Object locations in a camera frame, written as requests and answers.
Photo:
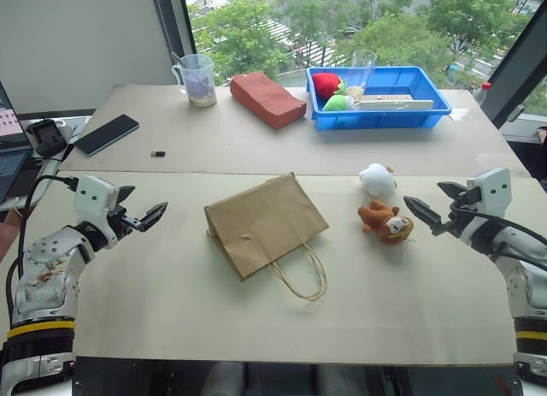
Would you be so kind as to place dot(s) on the small black usb dongle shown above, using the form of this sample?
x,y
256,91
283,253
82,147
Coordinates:
x,y
158,154

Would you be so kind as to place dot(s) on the white plush toy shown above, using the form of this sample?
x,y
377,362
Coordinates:
x,y
376,180

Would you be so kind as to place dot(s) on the white bottle red cap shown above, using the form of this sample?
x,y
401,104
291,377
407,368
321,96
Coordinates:
x,y
482,92

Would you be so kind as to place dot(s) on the black window frame post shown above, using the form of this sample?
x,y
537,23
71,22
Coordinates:
x,y
519,66
175,32

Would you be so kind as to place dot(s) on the brown monkey plush toy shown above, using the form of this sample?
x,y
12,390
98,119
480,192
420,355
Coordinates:
x,y
389,225

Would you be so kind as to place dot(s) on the clear plastic cup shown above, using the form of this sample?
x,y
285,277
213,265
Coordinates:
x,y
361,71

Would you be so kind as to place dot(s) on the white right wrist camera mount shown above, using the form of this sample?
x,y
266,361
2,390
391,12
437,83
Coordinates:
x,y
491,190

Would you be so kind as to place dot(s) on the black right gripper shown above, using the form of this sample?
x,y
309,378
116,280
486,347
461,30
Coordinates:
x,y
457,218

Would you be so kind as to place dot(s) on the brown paper bag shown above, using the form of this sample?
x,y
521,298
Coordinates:
x,y
265,222

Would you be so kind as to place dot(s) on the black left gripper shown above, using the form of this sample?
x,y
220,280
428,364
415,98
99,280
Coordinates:
x,y
121,225

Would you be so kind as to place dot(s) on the large beige paper sheet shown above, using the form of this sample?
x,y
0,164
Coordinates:
x,y
179,319

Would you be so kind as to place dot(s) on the black box device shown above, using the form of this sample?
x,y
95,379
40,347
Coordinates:
x,y
48,137

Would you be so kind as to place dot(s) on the white flat board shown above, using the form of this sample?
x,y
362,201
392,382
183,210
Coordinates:
x,y
397,104

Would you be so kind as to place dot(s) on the open laptop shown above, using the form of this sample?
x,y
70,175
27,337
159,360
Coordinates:
x,y
10,156

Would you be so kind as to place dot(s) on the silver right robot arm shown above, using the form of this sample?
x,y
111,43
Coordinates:
x,y
523,276

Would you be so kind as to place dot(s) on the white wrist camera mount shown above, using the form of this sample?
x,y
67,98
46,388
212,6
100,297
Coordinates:
x,y
491,190
92,195

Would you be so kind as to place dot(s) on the clear measuring jug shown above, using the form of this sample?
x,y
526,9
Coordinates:
x,y
198,81

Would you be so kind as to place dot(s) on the wooden strip with holes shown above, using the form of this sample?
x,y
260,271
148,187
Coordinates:
x,y
384,97

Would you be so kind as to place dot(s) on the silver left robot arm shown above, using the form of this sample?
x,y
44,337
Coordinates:
x,y
47,276

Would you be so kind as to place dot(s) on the blue plastic bin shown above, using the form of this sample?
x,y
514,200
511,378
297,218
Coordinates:
x,y
376,118

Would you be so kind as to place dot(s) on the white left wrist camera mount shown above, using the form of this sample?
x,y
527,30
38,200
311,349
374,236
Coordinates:
x,y
92,195

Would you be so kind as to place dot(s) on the red brick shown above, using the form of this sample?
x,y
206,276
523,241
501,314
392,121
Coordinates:
x,y
267,98

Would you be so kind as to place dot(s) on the black smartphone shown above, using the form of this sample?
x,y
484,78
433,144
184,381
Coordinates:
x,y
107,134

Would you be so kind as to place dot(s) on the purple object in jug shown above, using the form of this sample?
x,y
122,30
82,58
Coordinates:
x,y
197,84

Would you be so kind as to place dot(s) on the red plush fruit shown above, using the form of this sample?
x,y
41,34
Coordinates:
x,y
325,84

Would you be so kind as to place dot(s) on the green plush toy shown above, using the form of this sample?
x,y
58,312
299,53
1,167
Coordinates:
x,y
337,103

